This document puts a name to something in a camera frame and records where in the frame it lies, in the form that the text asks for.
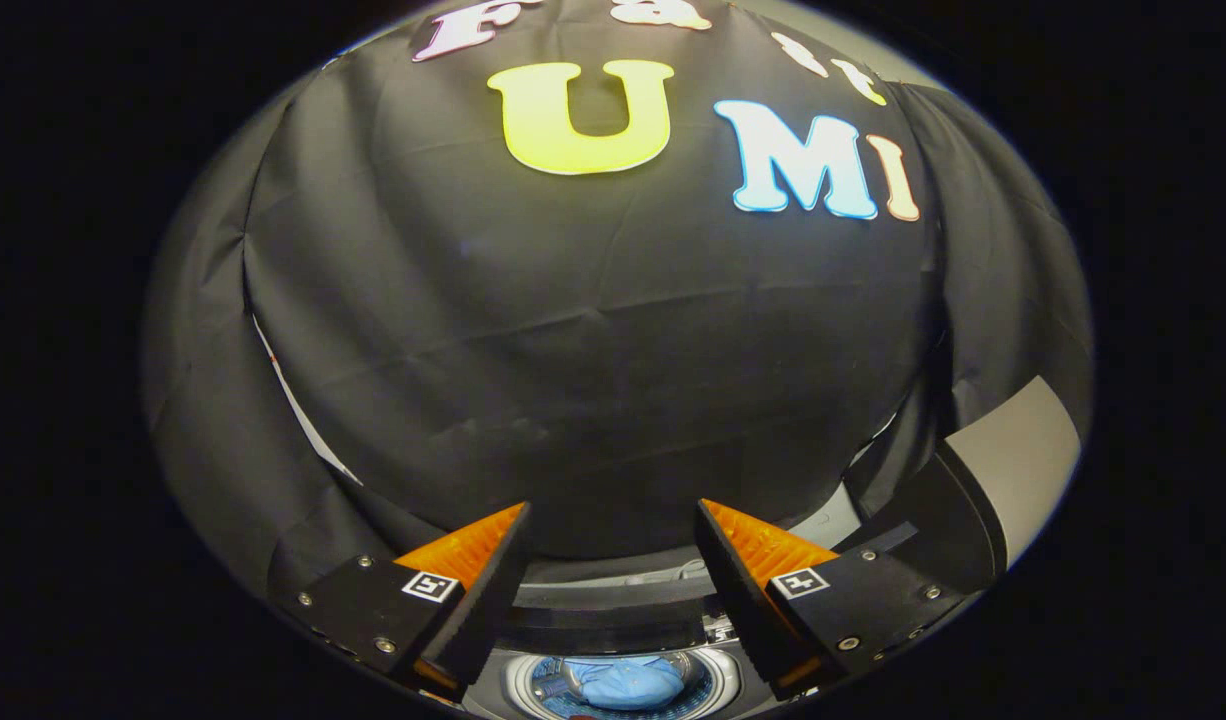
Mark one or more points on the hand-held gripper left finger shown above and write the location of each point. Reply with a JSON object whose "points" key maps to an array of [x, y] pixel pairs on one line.
{"points": [[488, 600]]}

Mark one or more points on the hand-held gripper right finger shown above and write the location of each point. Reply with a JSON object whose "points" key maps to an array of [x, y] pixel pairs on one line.
{"points": [[738, 600]]}

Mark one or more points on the grey washing machine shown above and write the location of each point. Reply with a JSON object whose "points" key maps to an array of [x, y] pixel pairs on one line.
{"points": [[513, 690]]}

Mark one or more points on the dark washing machine lid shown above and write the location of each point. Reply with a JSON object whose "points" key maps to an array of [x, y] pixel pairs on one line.
{"points": [[613, 597]]}

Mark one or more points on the blue polo shirt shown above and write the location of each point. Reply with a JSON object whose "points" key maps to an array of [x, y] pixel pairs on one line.
{"points": [[623, 683]]}

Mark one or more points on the black backdrop cloth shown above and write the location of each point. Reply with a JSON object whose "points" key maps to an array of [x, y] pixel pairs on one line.
{"points": [[573, 350]]}

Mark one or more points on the silver cabinet with dark top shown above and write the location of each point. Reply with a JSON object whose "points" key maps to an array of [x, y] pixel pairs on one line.
{"points": [[1013, 460]]}

